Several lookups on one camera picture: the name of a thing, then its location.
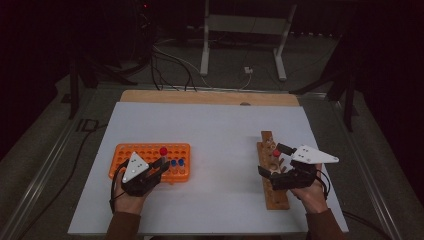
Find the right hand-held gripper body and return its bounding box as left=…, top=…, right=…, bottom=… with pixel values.
left=268, top=144, right=340, bottom=192

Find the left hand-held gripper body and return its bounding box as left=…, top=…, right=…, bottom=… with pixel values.
left=120, top=151, right=164, bottom=197

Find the orange plastic test tube rack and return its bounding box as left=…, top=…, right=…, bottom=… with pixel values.
left=109, top=142, right=192, bottom=185

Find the wooden test tube rack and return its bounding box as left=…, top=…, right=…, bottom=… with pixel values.
left=256, top=130, right=290, bottom=211

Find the person's left hand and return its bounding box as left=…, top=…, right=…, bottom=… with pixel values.
left=111, top=163, right=150, bottom=215

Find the person's right hand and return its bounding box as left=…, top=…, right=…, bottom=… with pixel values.
left=290, top=163, right=329, bottom=214

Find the white table mat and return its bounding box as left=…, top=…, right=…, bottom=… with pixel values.
left=67, top=101, right=350, bottom=236

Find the black tripod stand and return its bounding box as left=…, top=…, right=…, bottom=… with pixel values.
left=289, top=33, right=360, bottom=133
left=68, top=49, right=138, bottom=120

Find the white metal stand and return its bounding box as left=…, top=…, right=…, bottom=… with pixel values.
left=199, top=0, right=298, bottom=82

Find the dark equipment rack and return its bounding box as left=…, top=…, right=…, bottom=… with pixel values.
left=133, top=0, right=158, bottom=64

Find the left hand-held gripper cable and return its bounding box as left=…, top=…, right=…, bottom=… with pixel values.
left=109, top=159, right=130, bottom=214

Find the hand-held gripper cable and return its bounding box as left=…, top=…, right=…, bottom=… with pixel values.
left=109, top=159, right=130, bottom=214
left=314, top=168, right=332, bottom=201

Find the right hand-held gripper cable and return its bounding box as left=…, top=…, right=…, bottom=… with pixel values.
left=314, top=168, right=332, bottom=201

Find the long black floor cable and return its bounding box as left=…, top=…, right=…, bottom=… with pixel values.
left=16, top=123, right=109, bottom=240

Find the grey metal floor rail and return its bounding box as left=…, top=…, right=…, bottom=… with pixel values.
left=0, top=89, right=96, bottom=240
left=328, top=96, right=403, bottom=240

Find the black floor cables bundle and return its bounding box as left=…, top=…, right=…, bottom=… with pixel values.
left=150, top=46, right=198, bottom=92

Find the white floor cable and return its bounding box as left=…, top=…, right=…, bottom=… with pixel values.
left=153, top=44, right=253, bottom=90

